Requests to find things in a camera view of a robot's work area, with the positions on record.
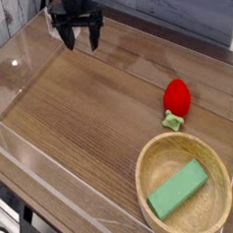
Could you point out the green rectangular block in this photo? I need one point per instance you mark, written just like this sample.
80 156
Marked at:
176 189

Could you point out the clear acrylic corner bracket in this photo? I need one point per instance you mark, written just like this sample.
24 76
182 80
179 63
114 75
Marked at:
53 31

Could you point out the red plush strawberry toy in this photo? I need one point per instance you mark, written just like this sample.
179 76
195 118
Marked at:
176 102

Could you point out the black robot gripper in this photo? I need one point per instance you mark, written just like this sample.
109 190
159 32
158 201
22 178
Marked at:
77 13

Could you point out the clear acrylic tray wall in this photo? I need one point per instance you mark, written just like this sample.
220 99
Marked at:
59 196

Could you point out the wooden bowl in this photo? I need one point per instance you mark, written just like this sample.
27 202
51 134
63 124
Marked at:
207 209

